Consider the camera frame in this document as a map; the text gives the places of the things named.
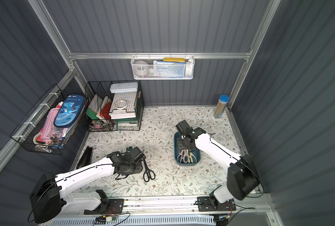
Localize blue white packet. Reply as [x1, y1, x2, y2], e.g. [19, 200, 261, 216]
[153, 61, 186, 79]

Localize blue dinosaur pencil case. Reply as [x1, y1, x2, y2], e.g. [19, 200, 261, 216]
[54, 94, 86, 128]

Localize colored pencil tube blue lid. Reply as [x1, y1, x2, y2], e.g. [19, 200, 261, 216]
[214, 95, 230, 119]

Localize black stapler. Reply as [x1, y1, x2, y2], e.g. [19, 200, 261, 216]
[76, 147, 93, 169]

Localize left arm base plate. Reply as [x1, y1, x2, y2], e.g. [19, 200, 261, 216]
[84, 199, 125, 216]

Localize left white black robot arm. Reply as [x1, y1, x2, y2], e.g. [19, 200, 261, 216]
[29, 147, 146, 224]

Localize teal plastic storage box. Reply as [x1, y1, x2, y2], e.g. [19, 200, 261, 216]
[174, 132, 201, 166]

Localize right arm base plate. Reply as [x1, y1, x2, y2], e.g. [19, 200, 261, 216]
[194, 196, 236, 212]

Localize pink scissors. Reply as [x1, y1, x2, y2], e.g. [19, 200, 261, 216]
[176, 149, 186, 163]

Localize large black scissors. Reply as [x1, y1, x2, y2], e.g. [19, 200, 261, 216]
[143, 157, 156, 183]

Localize yellow item in basket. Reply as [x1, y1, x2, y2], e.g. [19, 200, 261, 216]
[163, 57, 186, 63]

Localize cream yellow kitchen scissors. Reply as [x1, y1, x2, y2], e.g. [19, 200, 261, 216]
[183, 149, 197, 163]

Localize pink pencil case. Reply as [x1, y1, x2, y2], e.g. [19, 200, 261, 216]
[37, 108, 60, 142]

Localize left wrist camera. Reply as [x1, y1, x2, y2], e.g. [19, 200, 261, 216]
[127, 147, 143, 160]

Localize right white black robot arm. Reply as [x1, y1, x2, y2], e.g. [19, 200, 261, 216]
[175, 120, 261, 207]

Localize red notebook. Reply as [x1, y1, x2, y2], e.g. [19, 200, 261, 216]
[100, 102, 112, 119]

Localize white tape roll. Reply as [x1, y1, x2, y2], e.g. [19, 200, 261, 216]
[132, 60, 149, 77]

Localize white wire wall basket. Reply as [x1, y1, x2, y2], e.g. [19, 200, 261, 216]
[130, 56, 195, 80]

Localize white pencil box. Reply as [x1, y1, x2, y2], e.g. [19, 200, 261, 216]
[110, 82, 138, 94]

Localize black wire side basket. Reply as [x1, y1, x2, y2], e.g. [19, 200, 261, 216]
[10, 84, 87, 155]

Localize black wire desk organizer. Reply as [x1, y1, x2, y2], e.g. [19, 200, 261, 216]
[85, 81, 144, 132]

